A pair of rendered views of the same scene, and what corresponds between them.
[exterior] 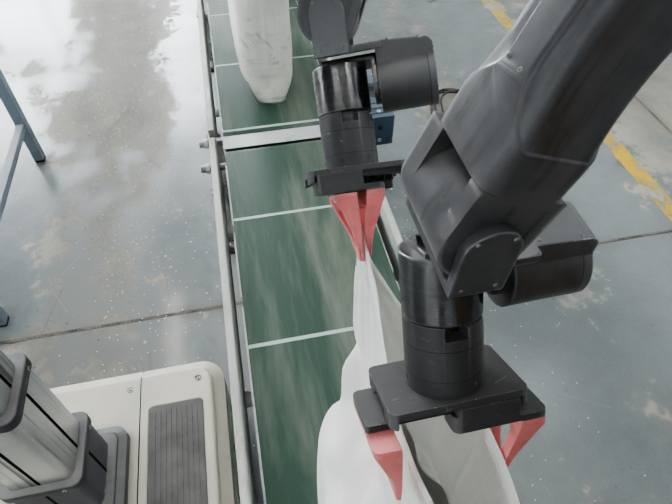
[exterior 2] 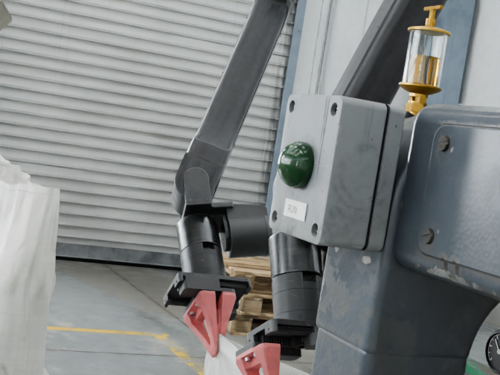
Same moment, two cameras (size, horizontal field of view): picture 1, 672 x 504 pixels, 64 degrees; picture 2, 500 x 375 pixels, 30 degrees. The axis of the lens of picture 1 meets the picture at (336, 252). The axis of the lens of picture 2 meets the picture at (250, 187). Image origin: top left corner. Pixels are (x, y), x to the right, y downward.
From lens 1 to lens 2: 0.80 m
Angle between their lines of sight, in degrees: 47
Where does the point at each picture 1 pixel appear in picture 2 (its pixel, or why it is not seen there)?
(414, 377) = (283, 314)
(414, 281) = (282, 245)
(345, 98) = (205, 234)
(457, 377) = (312, 306)
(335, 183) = (199, 282)
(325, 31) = (195, 189)
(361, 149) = (217, 267)
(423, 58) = (261, 217)
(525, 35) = not seen: hidden behind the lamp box
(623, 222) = not seen: outside the picture
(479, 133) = not seen: hidden behind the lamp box
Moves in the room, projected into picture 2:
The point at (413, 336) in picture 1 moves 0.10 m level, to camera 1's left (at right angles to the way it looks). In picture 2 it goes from (282, 283) to (190, 271)
